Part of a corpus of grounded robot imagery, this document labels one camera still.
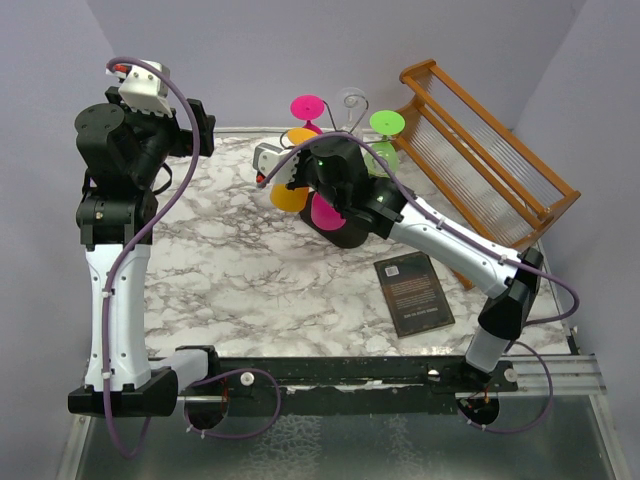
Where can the green plastic wine glass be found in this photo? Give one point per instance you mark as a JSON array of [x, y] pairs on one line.
[[388, 124]]

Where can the black mounting rail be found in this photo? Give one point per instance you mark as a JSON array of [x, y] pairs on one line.
[[329, 386]]

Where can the clear wine glass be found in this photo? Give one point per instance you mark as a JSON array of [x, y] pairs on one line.
[[354, 101]]

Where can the black book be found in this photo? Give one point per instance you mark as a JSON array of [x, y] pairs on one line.
[[413, 293]]

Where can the orange plastic wine glass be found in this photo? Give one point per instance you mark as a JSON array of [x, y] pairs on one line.
[[284, 199]]

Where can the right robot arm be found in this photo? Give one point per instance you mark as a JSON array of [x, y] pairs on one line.
[[506, 276]]

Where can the pink wine glass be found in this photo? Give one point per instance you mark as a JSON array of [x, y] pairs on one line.
[[308, 108], [324, 216]]

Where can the wooden dish rack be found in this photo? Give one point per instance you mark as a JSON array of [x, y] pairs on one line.
[[501, 188]]

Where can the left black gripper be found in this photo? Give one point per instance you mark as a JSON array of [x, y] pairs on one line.
[[184, 139]]

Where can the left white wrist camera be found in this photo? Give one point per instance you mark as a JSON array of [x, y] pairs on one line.
[[142, 91]]

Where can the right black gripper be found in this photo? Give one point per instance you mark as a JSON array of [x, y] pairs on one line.
[[303, 156]]

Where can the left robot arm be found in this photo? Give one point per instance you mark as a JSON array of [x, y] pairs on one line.
[[124, 149]]

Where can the metal wine glass rack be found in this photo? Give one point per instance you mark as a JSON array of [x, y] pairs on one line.
[[346, 186]]

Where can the pink wine glass front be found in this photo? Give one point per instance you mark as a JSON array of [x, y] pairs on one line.
[[308, 108]]

